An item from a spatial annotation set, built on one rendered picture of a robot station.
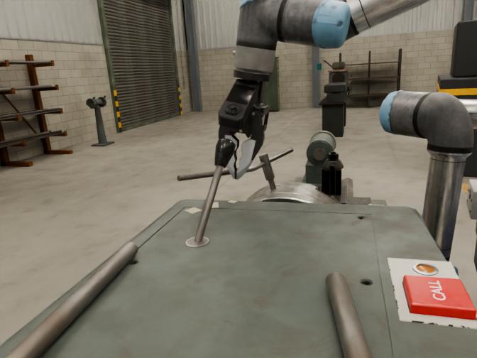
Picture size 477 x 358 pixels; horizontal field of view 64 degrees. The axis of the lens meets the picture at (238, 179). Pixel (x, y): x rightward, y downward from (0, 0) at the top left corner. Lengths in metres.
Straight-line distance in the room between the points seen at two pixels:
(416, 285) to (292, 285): 0.14
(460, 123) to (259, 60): 0.50
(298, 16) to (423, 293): 0.46
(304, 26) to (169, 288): 0.46
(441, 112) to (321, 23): 0.43
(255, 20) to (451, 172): 0.58
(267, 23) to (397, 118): 0.49
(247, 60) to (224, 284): 0.41
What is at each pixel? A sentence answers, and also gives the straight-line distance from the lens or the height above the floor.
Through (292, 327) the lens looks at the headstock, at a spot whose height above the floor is 1.25.
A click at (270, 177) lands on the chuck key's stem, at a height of 1.26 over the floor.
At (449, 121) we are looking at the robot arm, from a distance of 1.00.
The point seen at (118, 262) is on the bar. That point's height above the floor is 1.27.
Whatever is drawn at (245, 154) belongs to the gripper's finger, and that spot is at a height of 1.35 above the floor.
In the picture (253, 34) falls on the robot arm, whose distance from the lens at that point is 0.72.
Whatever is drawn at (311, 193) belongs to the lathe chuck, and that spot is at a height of 1.23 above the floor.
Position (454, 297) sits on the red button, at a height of 1.27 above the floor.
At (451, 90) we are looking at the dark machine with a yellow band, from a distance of 5.59.
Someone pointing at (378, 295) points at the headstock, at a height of 1.26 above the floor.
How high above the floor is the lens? 1.50
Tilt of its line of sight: 16 degrees down
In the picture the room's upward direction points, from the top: 4 degrees counter-clockwise
